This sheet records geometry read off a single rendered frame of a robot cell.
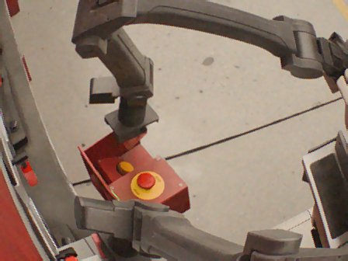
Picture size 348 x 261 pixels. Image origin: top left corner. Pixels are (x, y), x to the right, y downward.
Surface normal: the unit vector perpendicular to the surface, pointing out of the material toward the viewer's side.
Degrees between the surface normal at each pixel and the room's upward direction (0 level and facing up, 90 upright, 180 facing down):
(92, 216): 42
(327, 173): 0
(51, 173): 0
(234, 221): 0
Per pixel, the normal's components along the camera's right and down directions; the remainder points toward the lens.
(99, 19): -0.61, -0.15
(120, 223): 0.38, 0.04
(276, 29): 0.51, -0.18
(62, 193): -0.08, -0.55
